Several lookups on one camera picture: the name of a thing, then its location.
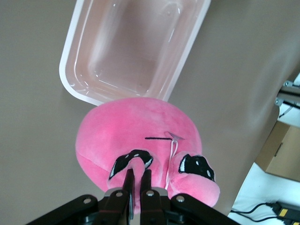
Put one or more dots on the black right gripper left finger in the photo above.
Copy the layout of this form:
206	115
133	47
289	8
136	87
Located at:
117	206

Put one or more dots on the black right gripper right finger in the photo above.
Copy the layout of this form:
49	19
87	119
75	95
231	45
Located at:
152	206

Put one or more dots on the pink round plush toy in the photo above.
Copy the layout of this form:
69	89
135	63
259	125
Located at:
140	122

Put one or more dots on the brown cardboard box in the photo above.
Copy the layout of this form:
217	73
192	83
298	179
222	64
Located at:
281	152

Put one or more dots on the black adapter yellow label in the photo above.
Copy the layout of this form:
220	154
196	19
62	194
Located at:
284	211

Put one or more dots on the translucent white plastic bin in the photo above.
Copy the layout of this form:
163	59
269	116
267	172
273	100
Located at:
131	47

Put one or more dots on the aluminium mounting bracket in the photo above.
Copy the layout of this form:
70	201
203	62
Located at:
288	92

